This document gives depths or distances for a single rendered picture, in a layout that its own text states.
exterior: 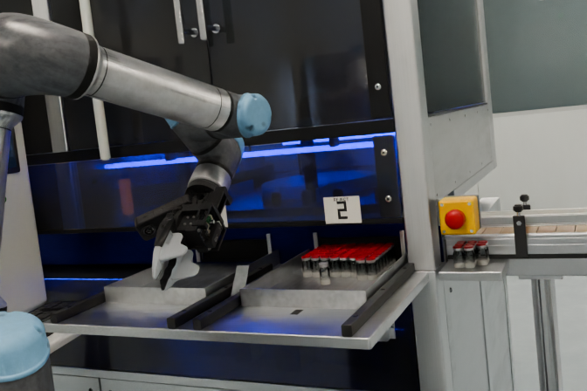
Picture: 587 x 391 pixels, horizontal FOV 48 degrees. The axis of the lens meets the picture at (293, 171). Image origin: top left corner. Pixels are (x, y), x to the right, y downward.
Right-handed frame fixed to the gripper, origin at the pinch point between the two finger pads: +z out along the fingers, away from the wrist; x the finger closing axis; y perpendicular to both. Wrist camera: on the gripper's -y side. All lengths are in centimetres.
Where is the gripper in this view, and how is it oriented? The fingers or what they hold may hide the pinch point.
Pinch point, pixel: (157, 278)
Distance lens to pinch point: 115.2
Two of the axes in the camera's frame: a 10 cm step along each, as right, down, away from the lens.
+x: 3.0, 7.2, 6.2
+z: -2.2, 6.9, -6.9
